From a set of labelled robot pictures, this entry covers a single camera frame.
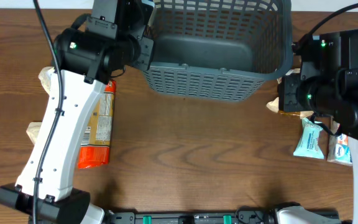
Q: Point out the orange cracker box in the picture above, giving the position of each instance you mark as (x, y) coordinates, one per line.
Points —
(96, 143)

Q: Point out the Kleenex tissue multipack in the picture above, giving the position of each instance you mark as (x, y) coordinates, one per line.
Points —
(339, 151)

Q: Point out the grey plastic basket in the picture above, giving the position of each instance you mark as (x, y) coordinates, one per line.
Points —
(219, 49)

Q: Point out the teal wipes packet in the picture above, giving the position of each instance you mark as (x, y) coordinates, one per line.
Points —
(308, 144)

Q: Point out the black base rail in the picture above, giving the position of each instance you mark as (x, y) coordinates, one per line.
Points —
(241, 217)

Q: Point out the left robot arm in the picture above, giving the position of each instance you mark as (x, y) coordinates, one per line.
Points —
(86, 57)

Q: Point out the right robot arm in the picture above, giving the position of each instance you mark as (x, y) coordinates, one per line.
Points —
(327, 85)

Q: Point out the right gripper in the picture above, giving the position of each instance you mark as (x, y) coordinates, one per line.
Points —
(289, 93)

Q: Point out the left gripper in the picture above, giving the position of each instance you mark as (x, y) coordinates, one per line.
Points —
(146, 53)

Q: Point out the pantree snack pouch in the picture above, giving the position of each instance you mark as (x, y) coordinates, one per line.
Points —
(33, 131)
(273, 105)

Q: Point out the white snack pouch back side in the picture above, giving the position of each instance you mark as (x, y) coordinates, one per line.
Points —
(45, 78)

